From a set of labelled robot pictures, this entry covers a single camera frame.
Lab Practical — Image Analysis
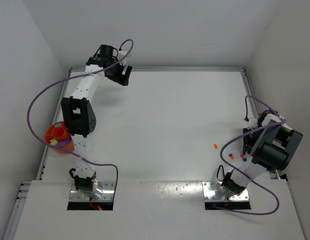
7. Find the purple lego brick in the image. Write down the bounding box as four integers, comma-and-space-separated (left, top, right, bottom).
55, 137, 72, 148

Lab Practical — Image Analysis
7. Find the lime green lego brick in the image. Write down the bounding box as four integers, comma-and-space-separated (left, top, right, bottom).
50, 139, 58, 146

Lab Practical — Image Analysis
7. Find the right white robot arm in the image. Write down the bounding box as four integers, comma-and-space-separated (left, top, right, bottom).
221, 110, 303, 195

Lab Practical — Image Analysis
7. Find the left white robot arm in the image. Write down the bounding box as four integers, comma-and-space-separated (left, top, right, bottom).
61, 44, 133, 196

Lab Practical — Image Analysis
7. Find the orange divided container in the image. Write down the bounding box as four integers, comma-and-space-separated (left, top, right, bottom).
44, 121, 75, 154

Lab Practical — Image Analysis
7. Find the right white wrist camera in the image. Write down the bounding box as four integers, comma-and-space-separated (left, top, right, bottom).
247, 118, 260, 131

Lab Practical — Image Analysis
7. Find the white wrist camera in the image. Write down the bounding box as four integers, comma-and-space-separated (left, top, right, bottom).
117, 50, 131, 67
247, 118, 260, 131

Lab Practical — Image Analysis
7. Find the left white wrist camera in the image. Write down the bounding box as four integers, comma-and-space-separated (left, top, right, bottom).
117, 50, 131, 67

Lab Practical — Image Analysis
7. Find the black base cable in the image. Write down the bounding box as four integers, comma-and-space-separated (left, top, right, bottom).
216, 164, 226, 187

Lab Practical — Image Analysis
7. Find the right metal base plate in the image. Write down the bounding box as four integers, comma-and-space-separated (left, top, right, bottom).
202, 181, 250, 203

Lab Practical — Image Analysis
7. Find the metal base plate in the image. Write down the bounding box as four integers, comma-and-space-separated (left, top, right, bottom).
202, 181, 250, 203
68, 181, 115, 203

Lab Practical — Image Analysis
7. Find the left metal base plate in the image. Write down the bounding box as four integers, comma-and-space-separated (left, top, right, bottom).
68, 181, 115, 203

